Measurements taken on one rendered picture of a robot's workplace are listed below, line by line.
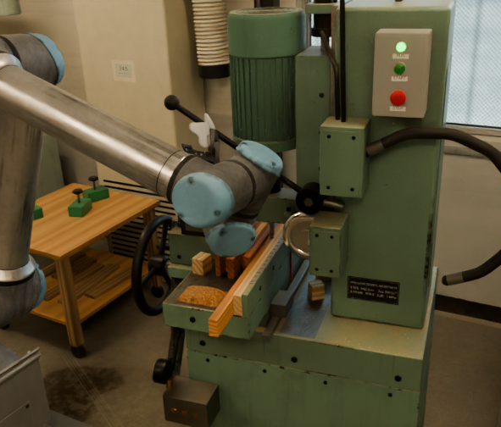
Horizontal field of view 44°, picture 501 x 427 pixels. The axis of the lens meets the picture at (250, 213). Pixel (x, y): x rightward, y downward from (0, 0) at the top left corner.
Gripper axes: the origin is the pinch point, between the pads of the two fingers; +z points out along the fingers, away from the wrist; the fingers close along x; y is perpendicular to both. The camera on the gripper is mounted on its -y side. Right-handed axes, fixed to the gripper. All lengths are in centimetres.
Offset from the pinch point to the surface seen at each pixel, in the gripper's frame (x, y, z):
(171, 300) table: 29.8, 1.3, -21.8
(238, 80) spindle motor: -16.2, -4.7, 2.1
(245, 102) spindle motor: -12.5, -7.1, -0.4
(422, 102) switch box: -33, -27, -29
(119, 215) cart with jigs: 101, -25, 105
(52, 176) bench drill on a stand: 141, -9, 188
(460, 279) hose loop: -3, -50, -43
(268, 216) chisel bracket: 12.9, -22.1, -7.3
